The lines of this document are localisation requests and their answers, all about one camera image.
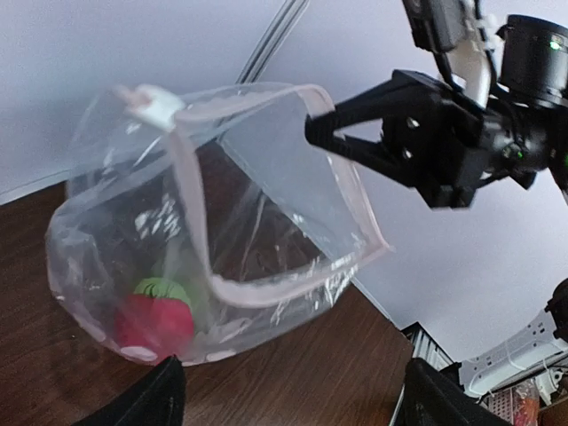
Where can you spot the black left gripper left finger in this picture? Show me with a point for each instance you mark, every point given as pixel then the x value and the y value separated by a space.
pixel 158 398

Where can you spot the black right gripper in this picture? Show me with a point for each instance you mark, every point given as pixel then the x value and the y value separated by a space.
pixel 443 144

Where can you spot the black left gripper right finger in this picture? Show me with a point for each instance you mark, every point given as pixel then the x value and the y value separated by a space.
pixel 430 398

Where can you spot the red toy apple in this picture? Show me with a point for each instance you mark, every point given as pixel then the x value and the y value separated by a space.
pixel 152 328

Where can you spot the clear zip top bag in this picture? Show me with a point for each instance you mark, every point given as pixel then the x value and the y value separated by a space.
pixel 214 198

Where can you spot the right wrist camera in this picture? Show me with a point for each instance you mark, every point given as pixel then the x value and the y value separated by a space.
pixel 457 34

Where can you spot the right aluminium frame post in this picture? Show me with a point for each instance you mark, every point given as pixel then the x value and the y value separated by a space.
pixel 273 38

